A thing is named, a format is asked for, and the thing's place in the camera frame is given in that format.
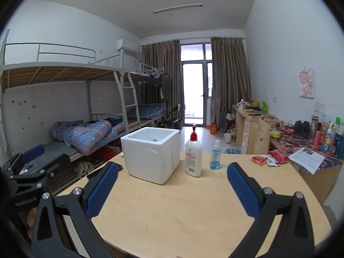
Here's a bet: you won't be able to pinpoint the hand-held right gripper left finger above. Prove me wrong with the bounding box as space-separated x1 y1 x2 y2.
30 161 120 258

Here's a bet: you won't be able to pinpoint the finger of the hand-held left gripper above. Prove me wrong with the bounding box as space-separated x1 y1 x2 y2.
35 153 71 183
21 144 46 164

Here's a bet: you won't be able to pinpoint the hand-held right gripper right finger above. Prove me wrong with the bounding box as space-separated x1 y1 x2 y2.
226 162 316 258

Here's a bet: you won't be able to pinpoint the white foam box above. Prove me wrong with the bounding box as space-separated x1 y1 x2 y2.
120 127 180 185

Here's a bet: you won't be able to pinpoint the person's left hand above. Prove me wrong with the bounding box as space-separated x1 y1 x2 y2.
25 208 37 237

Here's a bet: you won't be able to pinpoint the beige crumpled cloth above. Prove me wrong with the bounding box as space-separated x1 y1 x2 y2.
74 161 94 176

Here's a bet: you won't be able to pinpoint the black smartphone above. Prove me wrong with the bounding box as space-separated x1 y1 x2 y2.
86 162 124 179

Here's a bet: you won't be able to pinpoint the orange red bag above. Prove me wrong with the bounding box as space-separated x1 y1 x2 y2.
94 145 120 162

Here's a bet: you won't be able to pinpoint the blue spray bottle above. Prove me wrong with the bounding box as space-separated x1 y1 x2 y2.
210 140 221 170

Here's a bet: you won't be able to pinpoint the blue star quilt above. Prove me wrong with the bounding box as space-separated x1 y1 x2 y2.
52 120 125 156

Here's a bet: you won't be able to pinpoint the wooden chair with smiley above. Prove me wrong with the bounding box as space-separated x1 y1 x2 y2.
249 118 271 155

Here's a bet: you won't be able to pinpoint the wooden drawer desk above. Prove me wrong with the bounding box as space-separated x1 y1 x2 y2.
232 105 284 155

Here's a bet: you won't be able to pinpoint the white lotion pump bottle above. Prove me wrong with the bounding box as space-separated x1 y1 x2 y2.
185 124 202 178

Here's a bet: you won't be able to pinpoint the printed paper sheet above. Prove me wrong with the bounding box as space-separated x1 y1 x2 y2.
289 147 326 175

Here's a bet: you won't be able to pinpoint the desk with patterned cloth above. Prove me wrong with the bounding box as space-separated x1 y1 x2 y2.
270 124 344 202

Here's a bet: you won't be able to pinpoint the grey metal bunk bed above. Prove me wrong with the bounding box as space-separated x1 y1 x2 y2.
0 29 140 194
121 59 172 129

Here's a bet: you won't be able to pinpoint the black bag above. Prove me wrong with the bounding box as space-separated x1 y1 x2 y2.
294 120 309 135

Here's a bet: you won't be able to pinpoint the blue plaid mattress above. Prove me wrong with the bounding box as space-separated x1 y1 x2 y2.
126 104 167 119

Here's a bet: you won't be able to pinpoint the black folding chair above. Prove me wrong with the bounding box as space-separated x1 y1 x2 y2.
161 104 182 129

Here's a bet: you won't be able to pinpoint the row of toiletry bottles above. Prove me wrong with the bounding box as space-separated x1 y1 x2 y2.
309 115 344 159

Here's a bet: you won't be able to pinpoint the glass balcony door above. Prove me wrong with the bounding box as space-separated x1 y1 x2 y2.
180 43 213 127

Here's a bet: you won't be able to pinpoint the brown curtain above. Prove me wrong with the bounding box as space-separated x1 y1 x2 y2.
141 40 181 124
210 36 252 125

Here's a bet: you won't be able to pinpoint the dark hanging clothes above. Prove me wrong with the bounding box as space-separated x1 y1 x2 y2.
149 74 164 88

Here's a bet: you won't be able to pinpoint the white air conditioner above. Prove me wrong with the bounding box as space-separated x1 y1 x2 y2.
116 39 139 53

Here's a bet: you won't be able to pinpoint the ceiling tube light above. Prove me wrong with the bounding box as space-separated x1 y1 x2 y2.
153 3 203 14

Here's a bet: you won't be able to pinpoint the pink wall poster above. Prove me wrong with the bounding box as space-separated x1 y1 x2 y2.
298 67 315 98

